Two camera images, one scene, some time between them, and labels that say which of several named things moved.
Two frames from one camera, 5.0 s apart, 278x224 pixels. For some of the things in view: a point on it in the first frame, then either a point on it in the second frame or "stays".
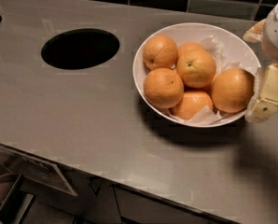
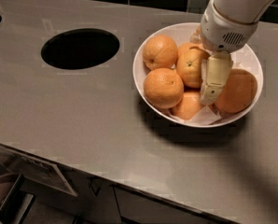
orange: x=232 y=90 stays
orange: x=197 y=68 stays
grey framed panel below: x=4 y=160 stays
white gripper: x=276 y=32 -> x=223 y=32
